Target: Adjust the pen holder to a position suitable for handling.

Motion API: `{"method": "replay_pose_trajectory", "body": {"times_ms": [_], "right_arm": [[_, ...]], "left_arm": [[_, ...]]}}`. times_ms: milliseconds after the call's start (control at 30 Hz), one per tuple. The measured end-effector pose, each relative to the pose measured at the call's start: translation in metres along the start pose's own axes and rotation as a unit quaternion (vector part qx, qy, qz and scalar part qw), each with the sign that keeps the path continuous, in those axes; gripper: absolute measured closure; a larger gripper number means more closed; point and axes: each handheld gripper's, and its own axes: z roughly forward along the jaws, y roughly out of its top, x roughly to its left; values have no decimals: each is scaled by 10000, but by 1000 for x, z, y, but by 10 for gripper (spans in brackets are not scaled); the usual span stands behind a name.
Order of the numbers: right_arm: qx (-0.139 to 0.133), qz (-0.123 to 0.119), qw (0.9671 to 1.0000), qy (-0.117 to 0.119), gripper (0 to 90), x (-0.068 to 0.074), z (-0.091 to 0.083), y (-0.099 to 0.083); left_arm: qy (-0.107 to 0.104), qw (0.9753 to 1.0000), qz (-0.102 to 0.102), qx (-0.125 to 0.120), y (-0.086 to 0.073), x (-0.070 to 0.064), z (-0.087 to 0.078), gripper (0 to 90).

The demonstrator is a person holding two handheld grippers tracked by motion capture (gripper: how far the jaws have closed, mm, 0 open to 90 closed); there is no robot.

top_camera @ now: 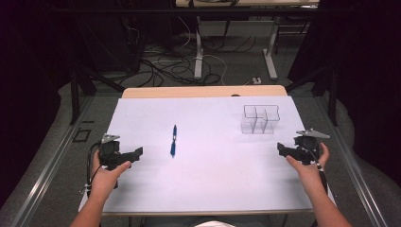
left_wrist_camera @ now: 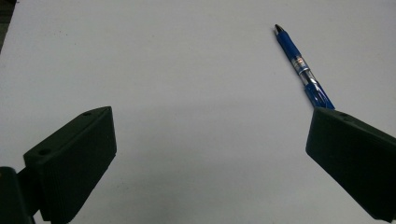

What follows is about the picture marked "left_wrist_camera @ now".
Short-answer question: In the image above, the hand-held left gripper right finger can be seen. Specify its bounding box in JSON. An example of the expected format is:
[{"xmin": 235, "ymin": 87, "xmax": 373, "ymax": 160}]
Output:
[{"xmin": 304, "ymin": 106, "xmax": 396, "ymax": 223}]

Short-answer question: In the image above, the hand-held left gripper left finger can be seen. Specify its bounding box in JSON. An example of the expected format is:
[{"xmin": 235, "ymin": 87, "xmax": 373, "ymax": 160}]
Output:
[{"xmin": 17, "ymin": 105, "xmax": 118, "ymax": 224}]

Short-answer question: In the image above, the blue ballpoint pen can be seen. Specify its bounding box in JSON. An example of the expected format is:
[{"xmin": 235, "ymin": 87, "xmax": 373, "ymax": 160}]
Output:
[{"xmin": 274, "ymin": 23, "xmax": 336, "ymax": 111}]

